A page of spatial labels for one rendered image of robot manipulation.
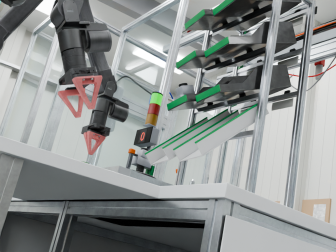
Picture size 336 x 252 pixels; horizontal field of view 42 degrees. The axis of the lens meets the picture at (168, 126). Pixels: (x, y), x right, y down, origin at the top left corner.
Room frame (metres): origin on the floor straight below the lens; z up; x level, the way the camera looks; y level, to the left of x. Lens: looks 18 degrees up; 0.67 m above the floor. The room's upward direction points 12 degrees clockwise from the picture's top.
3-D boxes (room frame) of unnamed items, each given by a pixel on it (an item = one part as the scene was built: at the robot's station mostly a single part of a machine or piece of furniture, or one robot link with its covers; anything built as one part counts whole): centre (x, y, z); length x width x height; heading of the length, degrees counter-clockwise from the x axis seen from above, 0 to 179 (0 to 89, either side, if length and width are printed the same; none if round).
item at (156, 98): (1.83, 0.08, 1.38); 0.05 x 0.05 x 0.05
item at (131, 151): (1.58, 0.10, 1.04); 0.04 x 0.02 x 0.08; 124
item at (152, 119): (1.83, 0.08, 1.28); 0.05 x 0.05 x 0.05
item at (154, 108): (1.83, 0.08, 1.33); 0.05 x 0.05 x 0.05
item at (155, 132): (1.83, 0.08, 1.29); 0.12 x 0.05 x 0.25; 34
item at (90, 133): (1.51, 0.25, 1.05); 0.07 x 0.07 x 0.09; 34
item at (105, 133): (1.49, 0.24, 1.05); 0.07 x 0.07 x 0.09; 34
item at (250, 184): (1.37, -0.24, 1.26); 0.36 x 0.21 x 0.80; 34
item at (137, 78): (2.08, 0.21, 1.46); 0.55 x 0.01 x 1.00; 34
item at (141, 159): (1.61, 0.06, 1.06); 0.08 x 0.04 x 0.07; 123
